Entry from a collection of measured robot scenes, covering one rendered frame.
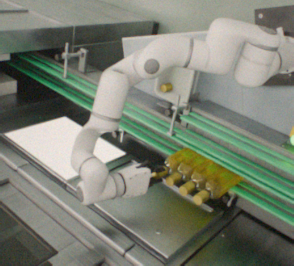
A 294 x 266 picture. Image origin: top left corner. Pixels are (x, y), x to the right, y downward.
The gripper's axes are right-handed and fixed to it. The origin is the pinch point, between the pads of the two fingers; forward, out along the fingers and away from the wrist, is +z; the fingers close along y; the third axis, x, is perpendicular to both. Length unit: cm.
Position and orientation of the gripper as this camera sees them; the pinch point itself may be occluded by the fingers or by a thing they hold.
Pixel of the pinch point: (157, 174)
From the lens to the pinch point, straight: 130.3
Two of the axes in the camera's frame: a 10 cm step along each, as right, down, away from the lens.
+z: 7.9, -1.4, 6.0
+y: 1.9, -8.7, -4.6
